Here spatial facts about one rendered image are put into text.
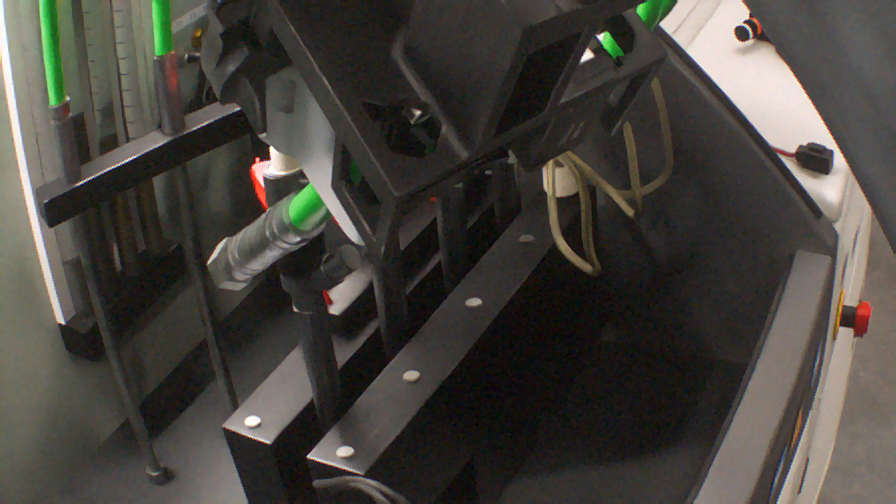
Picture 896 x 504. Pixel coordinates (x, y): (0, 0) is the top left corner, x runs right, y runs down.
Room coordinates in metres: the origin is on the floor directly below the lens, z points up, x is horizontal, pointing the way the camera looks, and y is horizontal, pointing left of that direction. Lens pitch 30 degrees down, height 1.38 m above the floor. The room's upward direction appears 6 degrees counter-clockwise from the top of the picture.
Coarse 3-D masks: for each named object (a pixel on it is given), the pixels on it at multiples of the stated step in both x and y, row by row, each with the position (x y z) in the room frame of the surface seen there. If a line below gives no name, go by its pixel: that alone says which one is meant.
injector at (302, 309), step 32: (288, 192) 0.51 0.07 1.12; (288, 256) 0.52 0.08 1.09; (320, 256) 0.52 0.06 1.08; (352, 256) 0.51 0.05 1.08; (288, 288) 0.52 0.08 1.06; (320, 288) 0.51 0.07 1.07; (320, 320) 0.52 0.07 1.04; (320, 352) 0.52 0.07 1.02; (320, 384) 0.52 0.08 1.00; (320, 416) 0.52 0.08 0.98
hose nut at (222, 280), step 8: (224, 240) 0.43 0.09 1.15; (216, 248) 0.43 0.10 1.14; (216, 256) 0.42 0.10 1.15; (208, 264) 0.42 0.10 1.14; (216, 264) 0.42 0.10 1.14; (216, 272) 0.42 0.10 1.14; (224, 272) 0.41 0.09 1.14; (216, 280) 0.42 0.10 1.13; (224, 280) 0.41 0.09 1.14; (232, 280) 0.41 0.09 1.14; (240, 280) 0.41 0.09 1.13; (248, 280) 0.42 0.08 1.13; (232, 288) 0.42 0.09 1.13; (240, 288) 0.42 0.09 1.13
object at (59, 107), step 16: (48, 0) 0.62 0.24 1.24; (48, 16) 0.62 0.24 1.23; (48, 32) 0.62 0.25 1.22; (48, 48) 0.62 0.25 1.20; (48, 64) 0.62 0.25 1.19; (48, 80) 0.62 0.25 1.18; (64, 80) 0.63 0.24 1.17; (64, 96) 0.63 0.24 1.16; (64, 112) 0.62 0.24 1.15; (352, 160) 0.33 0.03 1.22; (352, 176) 0.34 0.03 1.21; (304, 192) 0.36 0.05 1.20; (304, 208) 0.36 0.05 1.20; (320, 208) 0.35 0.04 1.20; (304, 224) 0.36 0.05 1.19; (320, 224) 0.36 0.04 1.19
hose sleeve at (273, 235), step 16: (272, 208) 0.38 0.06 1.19; (288, 208) 0.37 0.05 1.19; (256, 224) 0.39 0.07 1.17; (272, 224) 0.37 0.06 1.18; (288, 224) 0.36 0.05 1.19; (240, 240) 0.40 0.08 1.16; (256, 240) 0.38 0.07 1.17; (272, 240) 0.37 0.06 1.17; (288, 240) 0.37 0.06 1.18; (304, 240) 0.37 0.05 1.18; (224, 256) 0.41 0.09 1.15; (240, 256) 0.40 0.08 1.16; (256, 256) 0.39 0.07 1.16; (272, 256) 0.38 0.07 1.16; (240, 272) 0.40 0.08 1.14; (256, 272) 0.40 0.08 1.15
